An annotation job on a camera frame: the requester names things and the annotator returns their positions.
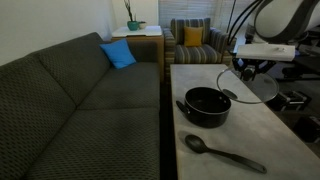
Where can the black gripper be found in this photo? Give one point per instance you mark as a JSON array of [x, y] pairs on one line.
[[255, 63]]

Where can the glass lid with black knob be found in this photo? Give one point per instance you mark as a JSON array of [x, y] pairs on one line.
[[233, 95]]

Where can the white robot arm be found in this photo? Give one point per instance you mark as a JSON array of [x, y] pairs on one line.
[[283, 20]]

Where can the black cooking pot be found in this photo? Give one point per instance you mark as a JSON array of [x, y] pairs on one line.
[[206, 116]]

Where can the small white pot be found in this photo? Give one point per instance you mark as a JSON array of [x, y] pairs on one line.
[[142, 25]]

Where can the teal plant pot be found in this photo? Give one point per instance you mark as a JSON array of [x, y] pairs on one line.
[[132, 26]]

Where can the black equipment box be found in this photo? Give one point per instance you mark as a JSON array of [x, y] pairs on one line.
[[293, 100]]

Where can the striped armchair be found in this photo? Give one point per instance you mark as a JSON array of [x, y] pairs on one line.
[[196, 53]]

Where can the thin black pole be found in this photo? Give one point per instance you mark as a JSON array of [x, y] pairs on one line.
[[232, 13]]

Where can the yellow cushion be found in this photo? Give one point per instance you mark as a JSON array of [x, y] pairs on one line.
[[193, 36]]

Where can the white window blinds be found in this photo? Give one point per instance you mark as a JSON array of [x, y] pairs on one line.
[[200, 10]]

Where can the dark storage box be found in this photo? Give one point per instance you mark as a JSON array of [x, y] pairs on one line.
[[308, 130]]

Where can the black plastic serving spoon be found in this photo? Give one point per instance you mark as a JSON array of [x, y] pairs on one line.
[[196, 144]]

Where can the white-topped wooden side table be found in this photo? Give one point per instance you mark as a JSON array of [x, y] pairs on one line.
[[140, 31]]

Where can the blue throw pillow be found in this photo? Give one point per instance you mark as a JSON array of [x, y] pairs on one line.
[[118, 54]]

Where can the bare dark plant branch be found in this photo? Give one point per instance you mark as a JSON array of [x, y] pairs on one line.
[[128, 10]]

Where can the dark grey patterned sofa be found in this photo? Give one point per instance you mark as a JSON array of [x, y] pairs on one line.
[[100, 140]]

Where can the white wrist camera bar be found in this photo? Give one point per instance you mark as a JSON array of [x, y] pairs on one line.
[[266, 51]]

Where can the black metal base frame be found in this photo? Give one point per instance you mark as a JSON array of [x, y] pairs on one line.
[[303, 66]]

